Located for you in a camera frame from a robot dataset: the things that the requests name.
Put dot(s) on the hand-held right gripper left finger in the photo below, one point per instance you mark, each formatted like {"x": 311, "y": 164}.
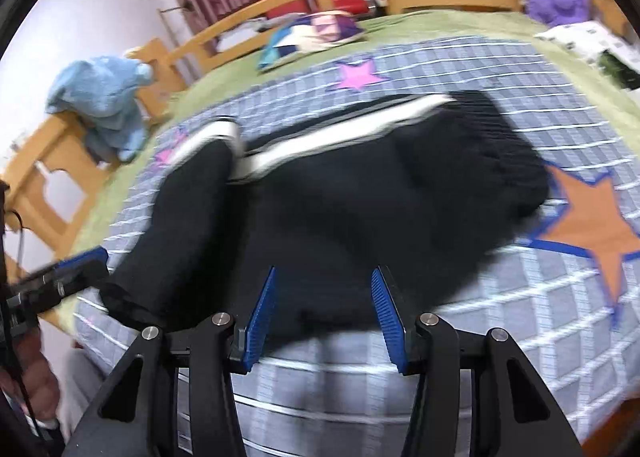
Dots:
{"x": 260, "y": 319}

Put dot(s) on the geometric pattern pillow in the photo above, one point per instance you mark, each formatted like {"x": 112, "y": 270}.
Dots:
{"x": 315, "y": 34}

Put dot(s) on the white flower-print pillow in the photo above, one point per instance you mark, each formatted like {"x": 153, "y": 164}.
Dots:
{"x": 580, "y": 37}

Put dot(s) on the checkered star-print bed sheet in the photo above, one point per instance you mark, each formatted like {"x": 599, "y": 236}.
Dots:
{"x": 500, "y": 297}

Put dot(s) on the person's left hand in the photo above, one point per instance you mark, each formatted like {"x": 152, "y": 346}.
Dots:
{"x": 37, "y": 387}

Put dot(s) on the green blanket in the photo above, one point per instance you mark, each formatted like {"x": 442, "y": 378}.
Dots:
{"x": 450, "y": 24}

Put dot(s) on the blue plush toy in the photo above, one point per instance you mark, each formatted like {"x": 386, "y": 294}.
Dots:
{"x": 100, "y": 97}

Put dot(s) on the black pants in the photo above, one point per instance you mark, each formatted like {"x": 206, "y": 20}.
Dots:
{"x": 350, "y": 212}

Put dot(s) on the wooden bed frame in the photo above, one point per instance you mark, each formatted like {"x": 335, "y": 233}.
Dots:
{"x": 210, "y": 39}

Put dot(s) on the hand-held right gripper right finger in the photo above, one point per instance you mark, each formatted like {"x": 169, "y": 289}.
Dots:
{"x": 387, "y": 319}

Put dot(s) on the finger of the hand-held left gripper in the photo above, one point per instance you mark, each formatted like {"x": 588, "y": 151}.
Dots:
{"x": 65, "y": 279}

